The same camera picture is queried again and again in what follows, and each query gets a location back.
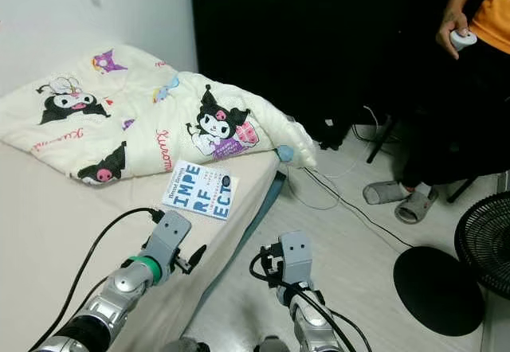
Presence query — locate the black bag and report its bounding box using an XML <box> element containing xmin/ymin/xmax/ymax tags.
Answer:
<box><xmin>315</xmin><ymin>113</ymin><xmax>351</xmax><ymax>150</ymax></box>

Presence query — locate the person right hand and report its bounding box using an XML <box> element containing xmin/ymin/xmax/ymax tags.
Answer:
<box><xmin>436</xmin><ymin>10</ymin><xmax>473</xmax><ymax>60</ymax></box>

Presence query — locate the grey slipper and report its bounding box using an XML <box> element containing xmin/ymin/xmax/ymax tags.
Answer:
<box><xmin>363</xmin><ymin>181</ymin><xmax>411</xmax><ymax>205</ymax></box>
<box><xmin>394</xmin><ymin>189</ymin><xmax>441</xmax><ymax>225</ymax></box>

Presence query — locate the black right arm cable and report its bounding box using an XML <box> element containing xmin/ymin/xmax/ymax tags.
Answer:
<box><xmin>249</xmin><ymin>248</ymin><xmax>371</xmax><ymax>352</ymax></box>

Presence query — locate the silver left robot leg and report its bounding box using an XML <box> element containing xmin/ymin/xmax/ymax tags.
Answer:
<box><xmin>163</xmin><ymin>338</ymin><xmax>204</xmax><ymax>352</ymax></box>

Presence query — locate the silver robot leg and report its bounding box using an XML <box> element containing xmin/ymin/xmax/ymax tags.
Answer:
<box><xmin>259</xmin><ymin>336</ymin><xmax>288</xmax><ymax>352</ymax></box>
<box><xmin>163</xmin><ymin>338</ymin><xmax>204</xmax><ymax>352</ymax></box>

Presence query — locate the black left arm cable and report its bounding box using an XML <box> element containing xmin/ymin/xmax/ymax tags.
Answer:
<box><xmin>48</xmin><ymin>206</ymin><xmax>164</xmax><ymax>352</ymax></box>

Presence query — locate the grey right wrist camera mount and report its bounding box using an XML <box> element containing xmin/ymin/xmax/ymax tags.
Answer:
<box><xmin>279</xmin><ymin>233</ymin><xmax>312</xmax><ymax>285</ymax></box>

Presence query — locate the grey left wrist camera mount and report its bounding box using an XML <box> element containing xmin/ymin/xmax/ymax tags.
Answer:
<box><xmin>143</xmin><ymin>210</ymin><xmax>192</xmax><ymax>267</ymax></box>

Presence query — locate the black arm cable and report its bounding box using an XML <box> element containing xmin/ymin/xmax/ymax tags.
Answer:
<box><xmin>48</xmin><ymin>206</ymin><xmax>164</xmax><ymax>352</ymax></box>
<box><xmin>249</xmin><ymin>248</ymin><xmax>371</xmax><ymax>352</ymax></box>

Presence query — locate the white handheld controller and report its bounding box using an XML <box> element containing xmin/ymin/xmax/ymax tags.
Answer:
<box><xmin>450</xmin><ymin>29</ymin><xmax>479</xmax><ymax>52</ymax></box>

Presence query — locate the white blue lettered book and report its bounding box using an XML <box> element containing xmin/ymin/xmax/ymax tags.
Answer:
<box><xmin>163</xmin><ymin>159</ymin><xmax>237</xmax><ymax>221</ymax></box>

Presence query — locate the black standing fan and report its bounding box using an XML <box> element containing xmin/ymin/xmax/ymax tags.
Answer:
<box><xmin>393</xmin><ymin>191</ymin><xmax>510</xmax><ymax>337</ymax></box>

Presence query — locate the silver right robot leg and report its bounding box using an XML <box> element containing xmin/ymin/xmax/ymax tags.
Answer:
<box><xmin>259</xmin><ymin>336</ymin><xmax>288</xmax><ymax>352</ymax></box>

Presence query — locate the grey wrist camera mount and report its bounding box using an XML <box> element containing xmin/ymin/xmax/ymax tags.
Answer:
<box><xmin>143</xmin><ymin>210</ymin><xmax>192</xmax><ymax>267</ymax></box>
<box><xmin>279</xmin><ymin>233</ymin><xmax>312</xmax><ymax>285</ymax></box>

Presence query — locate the cream Kuromi print blanket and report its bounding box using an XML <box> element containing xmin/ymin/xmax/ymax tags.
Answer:
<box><xmin>0</xmin><ymin>45</ymin><xmax>318</xmax><ymax>186</ymax></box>

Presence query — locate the black floor cable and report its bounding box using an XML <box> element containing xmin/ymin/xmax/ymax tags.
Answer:
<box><xmin>295</xmin><ymin>167</ymin><xmax>415</xmax><ymax>249</ymax></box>

